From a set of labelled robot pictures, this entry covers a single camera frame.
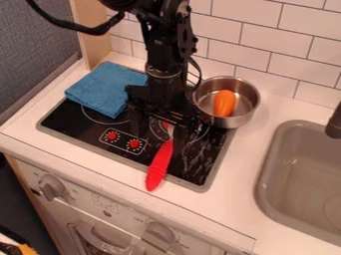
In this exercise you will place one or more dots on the red spatula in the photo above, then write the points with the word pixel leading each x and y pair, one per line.
pixel 160 164

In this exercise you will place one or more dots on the blue cloth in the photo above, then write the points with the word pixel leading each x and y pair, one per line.
pixel 104 88

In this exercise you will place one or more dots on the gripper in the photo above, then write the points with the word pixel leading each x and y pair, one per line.
pixel 162 98

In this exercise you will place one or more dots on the toy sink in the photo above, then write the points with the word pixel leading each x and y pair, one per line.
pixel 302 182

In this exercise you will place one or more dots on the toy stove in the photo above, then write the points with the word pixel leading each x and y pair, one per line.
pixel 133 141

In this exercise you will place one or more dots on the silver pot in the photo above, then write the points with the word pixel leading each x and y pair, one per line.
pixel 227 101

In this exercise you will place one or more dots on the orange toy carrot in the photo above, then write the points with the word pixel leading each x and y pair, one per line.
pixel 224 103

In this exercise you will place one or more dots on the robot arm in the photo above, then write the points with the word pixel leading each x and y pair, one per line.
pixel 166 31

